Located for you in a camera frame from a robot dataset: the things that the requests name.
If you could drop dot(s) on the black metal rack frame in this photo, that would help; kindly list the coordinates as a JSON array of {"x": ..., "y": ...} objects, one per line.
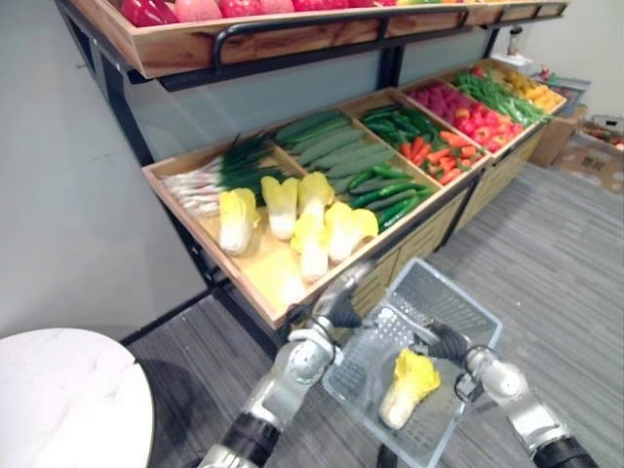
[{"x": 117, "y": 97}]

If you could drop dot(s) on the orange carrot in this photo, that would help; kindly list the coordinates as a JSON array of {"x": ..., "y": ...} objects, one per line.
[
  {"x": 453, "y": 139},
  {"x": 422, "y": 150},
  {"x": 440, "y": 155},
  {"x": 451, "y": 176}
]

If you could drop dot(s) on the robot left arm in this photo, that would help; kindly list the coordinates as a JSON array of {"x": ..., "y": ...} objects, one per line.
[{"x": 297, "y": 365}]

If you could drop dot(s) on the dark green pepper pile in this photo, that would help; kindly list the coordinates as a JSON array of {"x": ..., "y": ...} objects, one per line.
[{"x": 400, "y": 122}]

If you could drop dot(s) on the red bell pepper pile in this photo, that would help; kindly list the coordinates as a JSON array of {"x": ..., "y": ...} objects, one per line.
[{"x": 487, "y": 127}]

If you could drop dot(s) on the round white marble table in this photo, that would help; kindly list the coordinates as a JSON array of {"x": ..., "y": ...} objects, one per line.
[{"x": 68, "y": 400}]

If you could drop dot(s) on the yellow pepper pile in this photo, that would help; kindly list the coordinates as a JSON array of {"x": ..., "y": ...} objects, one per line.
[{"x": 534, "y": 90}]

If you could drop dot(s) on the green chili pepper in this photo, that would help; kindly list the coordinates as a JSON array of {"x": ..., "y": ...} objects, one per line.
[
  {"x": 390, "y": 194},
  {"x": 392, "y": 171},
  {"x": 400, "y": 212},
  {"x": 363, "y": 179}
]

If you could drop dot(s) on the flat cardboard sheet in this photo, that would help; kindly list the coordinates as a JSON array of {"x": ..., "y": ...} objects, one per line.
[{"x": 592, "y": 166}]

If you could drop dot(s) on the pink vegetable pile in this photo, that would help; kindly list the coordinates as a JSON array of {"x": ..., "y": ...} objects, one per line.
[{"x": 439, "y": 97}]

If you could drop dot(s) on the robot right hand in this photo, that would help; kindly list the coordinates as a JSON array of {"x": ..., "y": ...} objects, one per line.
[{"x": 448, "y": 341}]

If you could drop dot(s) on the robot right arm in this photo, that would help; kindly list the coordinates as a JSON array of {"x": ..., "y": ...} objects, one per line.
[{"x": 507, "y": 380}]

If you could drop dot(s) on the small jar with dark lid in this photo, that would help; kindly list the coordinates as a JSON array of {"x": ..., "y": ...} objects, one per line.
[{"x": 514, "y": 41}]

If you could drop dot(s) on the pale napa cabbage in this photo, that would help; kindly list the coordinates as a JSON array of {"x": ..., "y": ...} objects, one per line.
[{"x": 278, "y": 278}]

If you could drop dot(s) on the green cucumber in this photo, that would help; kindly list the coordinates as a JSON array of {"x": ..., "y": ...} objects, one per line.
[
  {"x": 341, "y": 151},
  {"x": 307, "y": 126},
  {"x": 324, "y": 139},
  {"x": 361, "y": 163}
]

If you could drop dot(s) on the yellow napa cabbage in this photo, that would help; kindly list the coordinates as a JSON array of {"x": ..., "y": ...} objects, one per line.
[
  {"x": 236, "y": 219},
  {"x": 312, "y": 248},
  {"x": 314, "y": 192},
  {"x": 343, "y": 231},
  {"x": 407, "y": 390},
  {"x": 280, "y": 205}
]

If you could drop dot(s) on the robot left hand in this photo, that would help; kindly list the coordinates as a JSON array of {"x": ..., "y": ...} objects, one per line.
[{"x": 341, "y": 307}]

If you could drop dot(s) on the green onion bundle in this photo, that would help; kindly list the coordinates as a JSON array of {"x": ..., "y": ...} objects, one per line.
[{"x": 234, "y": 166}]

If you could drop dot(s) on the green bean pile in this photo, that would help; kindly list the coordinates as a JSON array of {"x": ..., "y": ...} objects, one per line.
[{"x": 497, "y": 95}]

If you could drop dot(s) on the wooden shelf tray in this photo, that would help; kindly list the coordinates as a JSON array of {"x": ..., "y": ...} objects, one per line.
[{"x": 302, "y": 39}]

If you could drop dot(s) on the clear plastic shopping basket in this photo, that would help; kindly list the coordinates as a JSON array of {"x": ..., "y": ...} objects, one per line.
[{"x": 439, "y": 302}]

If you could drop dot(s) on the pink apple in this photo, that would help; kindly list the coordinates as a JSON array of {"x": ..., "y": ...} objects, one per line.
[{"x": 197, "y": 10}]

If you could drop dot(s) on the brown cardboard box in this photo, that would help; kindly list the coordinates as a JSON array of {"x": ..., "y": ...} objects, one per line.
[{"x": 556, "y": 136}]

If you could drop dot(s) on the wooden produce display bin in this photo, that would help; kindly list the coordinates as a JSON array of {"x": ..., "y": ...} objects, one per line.
[{"x": 429, "y": 234}]

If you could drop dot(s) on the red apple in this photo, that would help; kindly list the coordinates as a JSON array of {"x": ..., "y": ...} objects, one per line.
[{"x": 241, "y": 7}]

